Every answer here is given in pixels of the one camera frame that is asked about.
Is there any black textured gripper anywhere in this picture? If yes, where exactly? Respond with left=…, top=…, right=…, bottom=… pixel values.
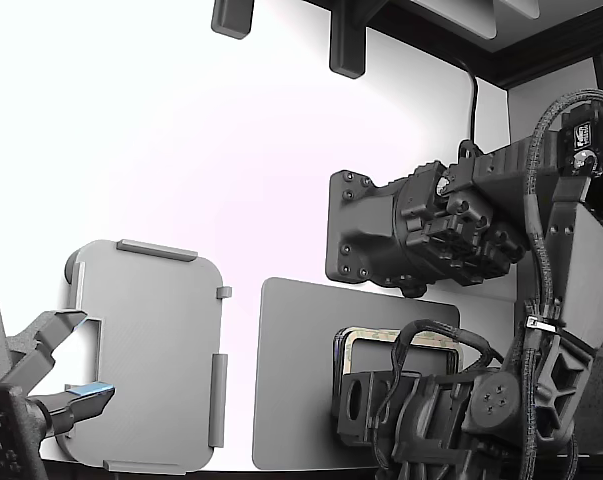
left=336, top=372, right=482, bottom=480

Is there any black six-joint robot arm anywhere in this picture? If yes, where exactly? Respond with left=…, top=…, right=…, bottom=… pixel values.
left=325, top=87, right=603, bottom=480

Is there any white zip tie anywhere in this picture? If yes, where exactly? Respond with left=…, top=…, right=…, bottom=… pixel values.
left=524, top=313, right=567, bottom=333

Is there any flat grey tray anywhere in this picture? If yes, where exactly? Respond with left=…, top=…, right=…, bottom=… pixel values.
left=250, top=277, right=462, bottom=471

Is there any light grey panel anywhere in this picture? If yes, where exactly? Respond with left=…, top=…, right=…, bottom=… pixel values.
left=411, top=0, right=498, bottom=41
left=498, top=0, right=543, bottom=21

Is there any black braided sleeve cable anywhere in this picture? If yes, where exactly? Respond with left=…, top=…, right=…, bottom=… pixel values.
left=523, top=87, right=603, bottom=480
left=369, top=382, right=400, bottom=480
left=388, top=318, right=506, bottom=386

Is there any grey frame holder with rails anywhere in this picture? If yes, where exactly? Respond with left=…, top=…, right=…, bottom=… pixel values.
left=63, top=238, right=233, bottom=475

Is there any thin black cable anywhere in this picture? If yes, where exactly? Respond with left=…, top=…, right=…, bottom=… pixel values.
left=450, top=54, right=481, bottom=147

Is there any dark enclosure frame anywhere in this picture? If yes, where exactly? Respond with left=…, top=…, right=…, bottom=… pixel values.
left=300, top=0, right=603, bottom=92

